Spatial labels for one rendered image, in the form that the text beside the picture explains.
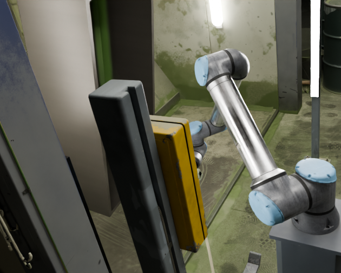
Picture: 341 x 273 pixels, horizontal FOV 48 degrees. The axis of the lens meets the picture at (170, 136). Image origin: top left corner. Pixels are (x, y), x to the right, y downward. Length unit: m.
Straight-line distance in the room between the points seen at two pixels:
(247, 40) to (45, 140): 2.85
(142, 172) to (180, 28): 3.44
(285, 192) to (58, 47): 1.11
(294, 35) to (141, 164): 3.09
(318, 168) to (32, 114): 1.06
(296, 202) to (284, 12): 2.30
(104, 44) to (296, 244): 1.53
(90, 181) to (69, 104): 0.46
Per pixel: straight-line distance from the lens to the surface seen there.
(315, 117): 2.90
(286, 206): 1.48
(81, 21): 1.63
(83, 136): 1.92
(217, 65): 1.60
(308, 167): 1.58
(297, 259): 1.75
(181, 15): 3.92
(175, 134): 0.59
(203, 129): 2.10
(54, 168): 1.13
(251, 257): 0.97
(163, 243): 0.67
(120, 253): 2.59
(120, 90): 0.54
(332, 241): 1.67
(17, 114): 1.03
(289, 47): 3.62
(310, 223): 1.66
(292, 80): 3.73
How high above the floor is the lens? 1.83
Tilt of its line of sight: 29 degrees down
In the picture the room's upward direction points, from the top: 12 degrees counter-clockwise
